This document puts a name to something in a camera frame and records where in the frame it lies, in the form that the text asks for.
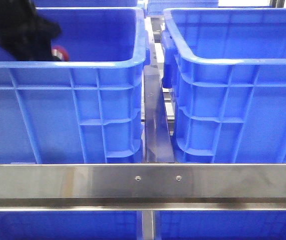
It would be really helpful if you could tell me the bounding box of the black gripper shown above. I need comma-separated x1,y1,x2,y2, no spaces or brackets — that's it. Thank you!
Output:
0,0,62,61

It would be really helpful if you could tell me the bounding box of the red push button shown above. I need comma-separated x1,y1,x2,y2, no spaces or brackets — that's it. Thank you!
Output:
52,45,70,62

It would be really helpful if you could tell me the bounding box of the rear left blue crate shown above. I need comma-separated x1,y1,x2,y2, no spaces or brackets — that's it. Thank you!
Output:
33,0,146,8

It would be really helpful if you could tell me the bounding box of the left blue plastic crate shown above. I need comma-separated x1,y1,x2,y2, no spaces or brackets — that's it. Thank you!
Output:
0,7,150,164

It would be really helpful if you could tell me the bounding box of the blue plastic crate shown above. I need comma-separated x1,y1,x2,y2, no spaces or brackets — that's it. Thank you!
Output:
162,8,286,164
0,7,150,164

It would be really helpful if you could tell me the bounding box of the rear right blue crate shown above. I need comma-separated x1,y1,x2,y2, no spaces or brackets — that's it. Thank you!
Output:
147,0,219,16

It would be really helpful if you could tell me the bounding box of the steel divider bar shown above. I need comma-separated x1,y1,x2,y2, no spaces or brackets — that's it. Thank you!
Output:
144,65,175,164

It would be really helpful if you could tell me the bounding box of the lower left blue crate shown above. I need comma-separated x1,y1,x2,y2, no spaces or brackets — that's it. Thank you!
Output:
0,211,143,240

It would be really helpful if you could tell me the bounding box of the right blue plastic crate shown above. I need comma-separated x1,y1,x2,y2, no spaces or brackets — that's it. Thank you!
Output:
162,8,286,164

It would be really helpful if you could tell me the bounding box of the lower right blue crate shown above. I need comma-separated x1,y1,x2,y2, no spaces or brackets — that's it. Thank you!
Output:
156,210,286,240

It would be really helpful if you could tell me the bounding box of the left rail screw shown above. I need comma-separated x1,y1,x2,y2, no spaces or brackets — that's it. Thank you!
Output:
135,175,141,182

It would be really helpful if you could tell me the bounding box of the rail screw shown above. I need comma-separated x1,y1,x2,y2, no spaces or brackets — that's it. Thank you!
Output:
135,175,141,182
176,175,182,182

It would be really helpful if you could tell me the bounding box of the right rail screw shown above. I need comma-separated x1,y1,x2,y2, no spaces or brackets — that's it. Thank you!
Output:
176,175,182,182

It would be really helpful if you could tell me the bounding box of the steel vertical rack post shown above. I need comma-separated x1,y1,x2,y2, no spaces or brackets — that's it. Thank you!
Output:
142,210,156,240

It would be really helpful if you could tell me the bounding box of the stainless steel rack rail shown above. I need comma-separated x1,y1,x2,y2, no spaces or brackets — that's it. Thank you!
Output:
0,163,286,211

